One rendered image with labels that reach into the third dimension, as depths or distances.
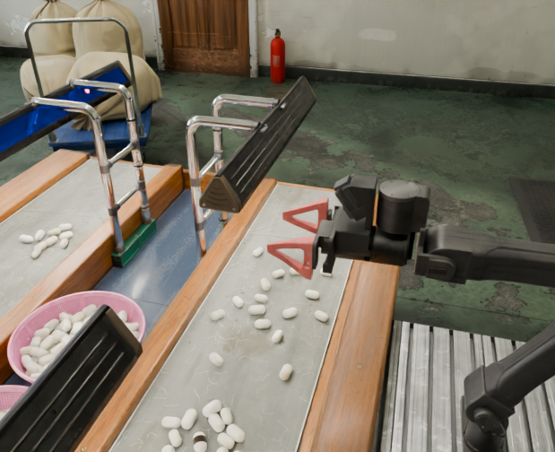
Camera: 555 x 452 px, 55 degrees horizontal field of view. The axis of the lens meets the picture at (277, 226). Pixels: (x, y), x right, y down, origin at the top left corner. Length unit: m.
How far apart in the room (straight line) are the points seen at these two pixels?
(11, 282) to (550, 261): 1.15
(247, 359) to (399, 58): 4.31
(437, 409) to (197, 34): 4.76
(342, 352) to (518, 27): 4.32
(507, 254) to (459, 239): 0.07
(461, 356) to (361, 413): 0.35
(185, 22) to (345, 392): 4.80
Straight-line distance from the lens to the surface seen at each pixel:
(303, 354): 1.09
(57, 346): 1.19
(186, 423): 0.98
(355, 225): 0.79
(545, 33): 5.18
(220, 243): 1.36
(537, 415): 1.20
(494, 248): 0.80
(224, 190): 0.93
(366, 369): 1.05
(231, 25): 5.33
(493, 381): 0.97
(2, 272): 1.46
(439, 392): 1.17
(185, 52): 5.57
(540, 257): 0.81
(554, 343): 0.91
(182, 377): 1.07
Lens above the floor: 1.53
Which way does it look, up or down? 32 degrees down
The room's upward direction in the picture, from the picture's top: straight up
